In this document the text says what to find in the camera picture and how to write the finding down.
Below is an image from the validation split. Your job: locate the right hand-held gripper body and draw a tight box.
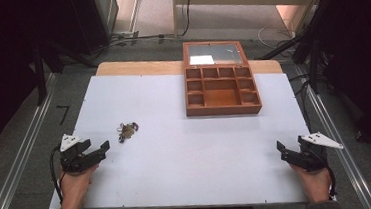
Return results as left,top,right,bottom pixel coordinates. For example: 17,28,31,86
287,129,346,174

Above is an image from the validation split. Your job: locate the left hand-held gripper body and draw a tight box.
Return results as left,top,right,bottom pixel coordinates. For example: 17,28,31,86
56,130,104,176

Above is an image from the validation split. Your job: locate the small brown trinket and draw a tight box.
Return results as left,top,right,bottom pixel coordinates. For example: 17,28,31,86
115,120,141,145

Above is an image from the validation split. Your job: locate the wooden jewelry box with mirror lid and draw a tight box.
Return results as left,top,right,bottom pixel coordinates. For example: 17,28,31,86
180,36,264,120

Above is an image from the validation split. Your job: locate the person's right hand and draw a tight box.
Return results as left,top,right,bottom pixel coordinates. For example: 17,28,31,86
289,160,335,206

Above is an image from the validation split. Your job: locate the person's left hand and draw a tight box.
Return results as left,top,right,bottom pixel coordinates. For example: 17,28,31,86
57,163,102,209

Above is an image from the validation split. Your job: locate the white board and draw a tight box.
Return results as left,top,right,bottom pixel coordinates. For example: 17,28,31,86
38,56,337,209

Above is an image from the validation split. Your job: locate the dark curtain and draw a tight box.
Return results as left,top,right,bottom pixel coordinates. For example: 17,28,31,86
312,0,371,172
0,0,88,160

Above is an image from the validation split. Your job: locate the black cabinet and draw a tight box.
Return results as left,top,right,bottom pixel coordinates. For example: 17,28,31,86
64,0,123,57

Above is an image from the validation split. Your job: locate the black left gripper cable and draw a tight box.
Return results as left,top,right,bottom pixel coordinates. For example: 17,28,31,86
47,144,69,206

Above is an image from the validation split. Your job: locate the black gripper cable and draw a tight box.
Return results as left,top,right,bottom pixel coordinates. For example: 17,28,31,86
47,144,69,206
325,165,339,199

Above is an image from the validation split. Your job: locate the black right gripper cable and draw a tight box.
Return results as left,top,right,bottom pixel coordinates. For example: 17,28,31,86
325,165,339,199

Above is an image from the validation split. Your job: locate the metal floor rail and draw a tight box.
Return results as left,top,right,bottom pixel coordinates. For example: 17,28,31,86
0,72,69,209
295,59,371,209

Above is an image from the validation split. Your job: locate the white floor cable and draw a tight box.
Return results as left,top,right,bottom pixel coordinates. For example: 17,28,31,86
255,18,298,52

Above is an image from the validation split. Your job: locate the black hanging cable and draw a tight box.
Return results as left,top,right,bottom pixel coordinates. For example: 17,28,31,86
178,0,197,38

